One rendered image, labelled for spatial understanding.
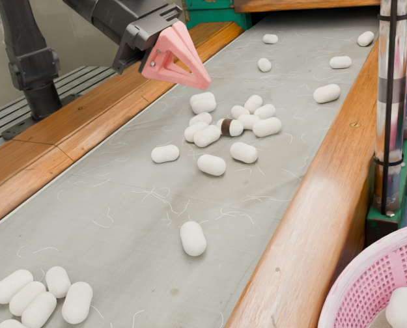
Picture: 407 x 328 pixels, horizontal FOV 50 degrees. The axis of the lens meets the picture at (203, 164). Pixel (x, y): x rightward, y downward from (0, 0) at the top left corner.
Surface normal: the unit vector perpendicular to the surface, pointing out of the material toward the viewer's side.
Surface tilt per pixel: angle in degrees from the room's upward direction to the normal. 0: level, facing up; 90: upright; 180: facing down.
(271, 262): 0
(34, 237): 0
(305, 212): 0
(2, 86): 90
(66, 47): 89
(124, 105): 45
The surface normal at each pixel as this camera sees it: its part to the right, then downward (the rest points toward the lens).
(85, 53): -0.49, 0.51
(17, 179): 0.50, -0.53
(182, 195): -0.16, -0.85
